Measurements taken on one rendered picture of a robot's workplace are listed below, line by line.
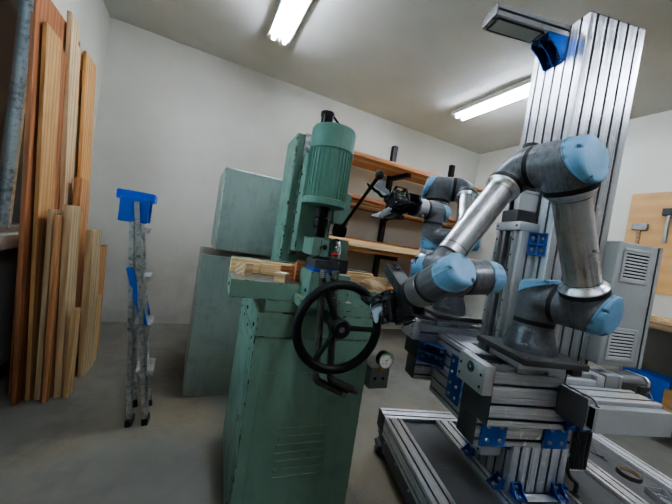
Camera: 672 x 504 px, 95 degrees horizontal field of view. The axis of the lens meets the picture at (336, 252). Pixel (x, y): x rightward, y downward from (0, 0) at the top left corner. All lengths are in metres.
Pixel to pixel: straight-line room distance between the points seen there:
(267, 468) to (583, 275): 1.16
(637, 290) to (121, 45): 3.95
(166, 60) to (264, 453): 3.36
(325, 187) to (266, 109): 2.59
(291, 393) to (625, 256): 1.32
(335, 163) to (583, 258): 0.81
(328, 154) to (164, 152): 2.48
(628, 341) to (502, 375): 0.66
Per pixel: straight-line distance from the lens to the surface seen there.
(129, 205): 1.77
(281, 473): 1.36
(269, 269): 1.20
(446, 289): 0.65
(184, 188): 3.45
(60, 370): 2.32
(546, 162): 0.95
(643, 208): 4.03
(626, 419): 1.25
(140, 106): 3.61
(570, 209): 0.97
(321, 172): 1.19
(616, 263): 1.54
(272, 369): 1.15
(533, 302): 1.14
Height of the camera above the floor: 1.06
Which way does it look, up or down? 2 degrees down
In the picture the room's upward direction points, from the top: 9 degrees clockwise
